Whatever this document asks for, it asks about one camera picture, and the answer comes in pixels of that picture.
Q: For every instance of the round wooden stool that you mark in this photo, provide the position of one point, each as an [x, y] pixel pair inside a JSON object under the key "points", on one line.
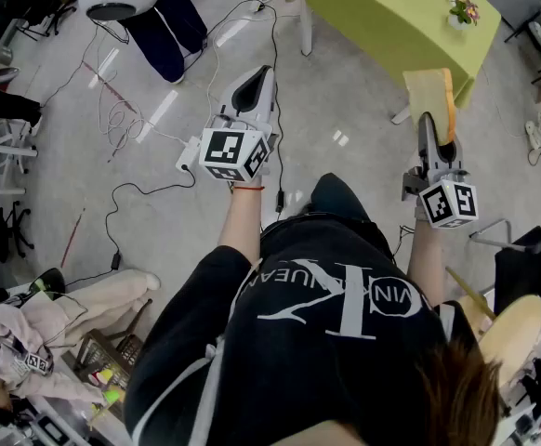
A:
{"points": [[512, 337]]}

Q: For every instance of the pink fleece cloth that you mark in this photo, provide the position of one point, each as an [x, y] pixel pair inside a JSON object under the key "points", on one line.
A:
{"points": [[112, 291]]}

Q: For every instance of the person's left forearm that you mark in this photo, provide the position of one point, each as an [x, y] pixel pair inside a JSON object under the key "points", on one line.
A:
{"points": [[240, 221]]}

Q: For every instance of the wooden stick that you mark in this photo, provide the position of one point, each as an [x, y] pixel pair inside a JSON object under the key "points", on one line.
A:
{"points": [[470, 293]]}

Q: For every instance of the pale bread slice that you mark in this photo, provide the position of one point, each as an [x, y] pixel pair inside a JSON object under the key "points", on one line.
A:
{"points": [[426, 93]]}

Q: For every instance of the table with green tablecloth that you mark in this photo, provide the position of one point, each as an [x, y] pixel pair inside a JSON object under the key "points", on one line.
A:
{"points": [[382, 26]]}

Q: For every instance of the person's right forearm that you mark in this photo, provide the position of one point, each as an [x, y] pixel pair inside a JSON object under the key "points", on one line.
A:
{"points": [[426, 258]]}

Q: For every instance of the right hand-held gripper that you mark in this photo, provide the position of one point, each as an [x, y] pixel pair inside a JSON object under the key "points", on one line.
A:
{"points": [[452, 205]]}

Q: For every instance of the white metal stool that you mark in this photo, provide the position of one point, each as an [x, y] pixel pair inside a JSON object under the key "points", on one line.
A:
{"points": [[3, 151]]}

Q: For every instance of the white power strip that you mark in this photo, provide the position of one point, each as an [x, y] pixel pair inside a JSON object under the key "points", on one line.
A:
{"points": [[537, 133], [188, 156]]}

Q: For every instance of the black folding chair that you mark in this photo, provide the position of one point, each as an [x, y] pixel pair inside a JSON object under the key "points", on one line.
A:
{"points": [[531, 267]]}

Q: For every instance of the person's black trousers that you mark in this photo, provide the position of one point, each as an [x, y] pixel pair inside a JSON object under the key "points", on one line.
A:
{"points": [[335, 198]]}

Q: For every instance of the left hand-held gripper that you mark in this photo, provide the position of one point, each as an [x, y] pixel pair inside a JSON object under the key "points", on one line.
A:
{"points": [[233, 149]]}

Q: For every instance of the potted purple flower plant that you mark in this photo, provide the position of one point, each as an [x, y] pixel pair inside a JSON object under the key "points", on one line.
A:
{"points": [[461, 12]]}

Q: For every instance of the spare hand-held gripper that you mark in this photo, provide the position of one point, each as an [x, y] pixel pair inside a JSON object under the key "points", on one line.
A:
{"points": [[35, 363]]}

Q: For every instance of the person's black printed t-shirt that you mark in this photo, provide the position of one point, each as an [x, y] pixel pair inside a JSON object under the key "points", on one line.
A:
{"points": [[252, 365]]}

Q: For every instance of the black office chair base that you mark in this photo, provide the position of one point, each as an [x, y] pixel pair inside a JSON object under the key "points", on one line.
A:
{"points": [[12, 223]]}

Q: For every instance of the black office chair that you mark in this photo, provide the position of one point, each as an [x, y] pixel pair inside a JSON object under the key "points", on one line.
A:
{"points": [[49, 12]]}

